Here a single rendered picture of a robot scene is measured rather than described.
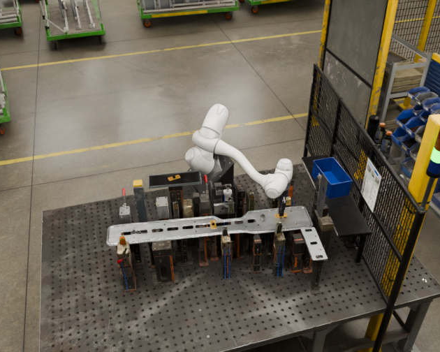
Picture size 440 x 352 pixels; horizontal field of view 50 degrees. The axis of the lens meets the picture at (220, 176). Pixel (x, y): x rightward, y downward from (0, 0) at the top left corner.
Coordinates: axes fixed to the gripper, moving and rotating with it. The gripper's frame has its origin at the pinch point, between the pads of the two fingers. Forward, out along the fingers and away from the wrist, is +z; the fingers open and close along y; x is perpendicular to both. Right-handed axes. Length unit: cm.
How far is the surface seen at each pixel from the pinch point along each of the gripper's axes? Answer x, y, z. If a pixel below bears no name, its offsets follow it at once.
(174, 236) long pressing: -73, 7, 6
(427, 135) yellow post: 58, 48, -84
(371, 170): 55, 7, -33
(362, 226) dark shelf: 50, 19, 4
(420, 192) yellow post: 60, 53, -51
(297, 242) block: 5.9, 22.0, 8.7
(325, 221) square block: 26.2, 14.1, 0.8
